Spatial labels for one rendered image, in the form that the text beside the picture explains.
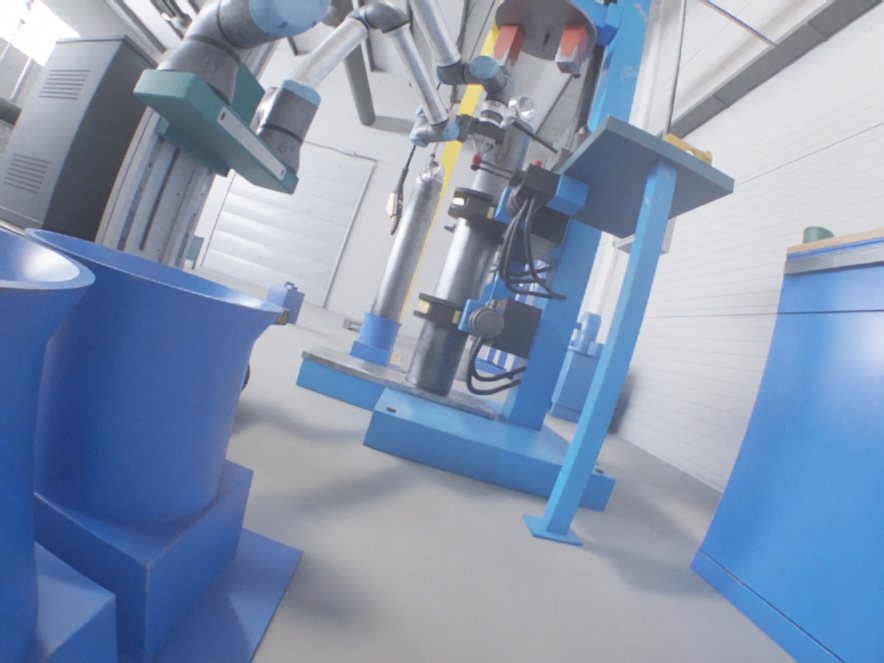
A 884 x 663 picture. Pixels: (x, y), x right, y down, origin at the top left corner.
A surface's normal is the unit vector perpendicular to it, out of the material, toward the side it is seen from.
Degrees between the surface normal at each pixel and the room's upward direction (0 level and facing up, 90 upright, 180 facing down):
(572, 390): 90
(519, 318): 90
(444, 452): 90
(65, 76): 90
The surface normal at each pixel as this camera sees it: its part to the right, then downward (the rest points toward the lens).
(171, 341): 0.74, 0.25
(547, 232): 0.05, 0.01
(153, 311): 0.45, 0.62
